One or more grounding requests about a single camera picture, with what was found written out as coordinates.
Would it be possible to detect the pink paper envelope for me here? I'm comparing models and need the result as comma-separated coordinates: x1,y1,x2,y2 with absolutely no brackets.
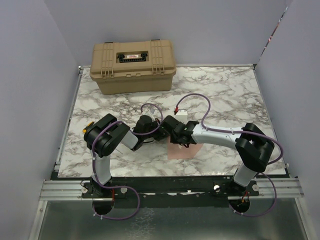
167,137,203,160

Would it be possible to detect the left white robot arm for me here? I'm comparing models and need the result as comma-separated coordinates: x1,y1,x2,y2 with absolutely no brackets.
82,113,161,186

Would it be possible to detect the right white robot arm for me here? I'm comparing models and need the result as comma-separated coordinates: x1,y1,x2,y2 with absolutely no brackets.
160,115,275,188

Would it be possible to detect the tan plastic toolbox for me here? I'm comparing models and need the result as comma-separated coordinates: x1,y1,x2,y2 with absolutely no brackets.
89,39,177,95

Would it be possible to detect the yellow black screwdriver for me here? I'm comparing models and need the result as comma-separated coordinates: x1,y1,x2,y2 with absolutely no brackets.
82,121,94,134

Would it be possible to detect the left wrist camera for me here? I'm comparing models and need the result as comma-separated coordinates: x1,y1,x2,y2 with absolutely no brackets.
145,108,157,120

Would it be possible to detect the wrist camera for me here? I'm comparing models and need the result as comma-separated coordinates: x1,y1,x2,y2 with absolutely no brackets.
174,109,188,124
145,108,157,120

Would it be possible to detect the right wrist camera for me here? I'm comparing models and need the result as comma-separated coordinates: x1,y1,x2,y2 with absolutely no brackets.
174,109,188,124

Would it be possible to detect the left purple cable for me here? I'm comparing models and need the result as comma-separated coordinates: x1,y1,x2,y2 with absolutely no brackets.
90,103,165,221

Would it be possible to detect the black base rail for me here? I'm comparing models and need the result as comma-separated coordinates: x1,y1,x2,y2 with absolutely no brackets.
81,175,260,209

